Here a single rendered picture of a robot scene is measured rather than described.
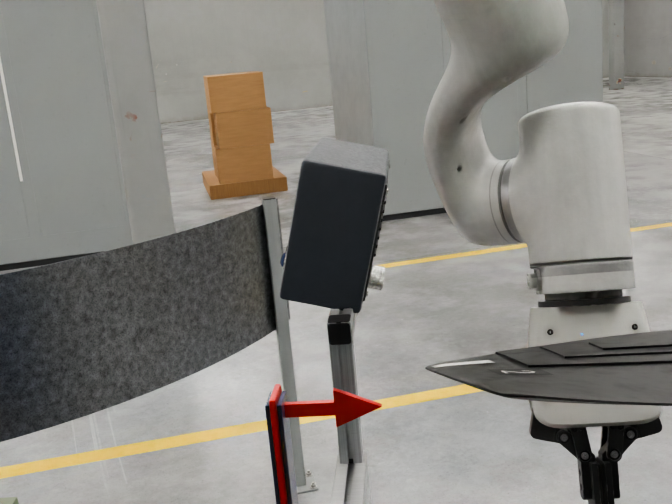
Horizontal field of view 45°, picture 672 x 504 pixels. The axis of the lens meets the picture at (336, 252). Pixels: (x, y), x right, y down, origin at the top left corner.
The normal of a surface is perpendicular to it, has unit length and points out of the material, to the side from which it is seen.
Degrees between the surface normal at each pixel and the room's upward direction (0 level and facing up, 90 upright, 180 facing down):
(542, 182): 77
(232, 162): 90
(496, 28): 107
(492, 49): 115
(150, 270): 90
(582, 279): 73
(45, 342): 90
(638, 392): 12
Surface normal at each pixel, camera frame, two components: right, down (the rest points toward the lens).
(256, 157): 0.19, 0.22
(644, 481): -0.09, -0.97
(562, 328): -0.19, -0.12
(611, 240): 0.35, -0.07
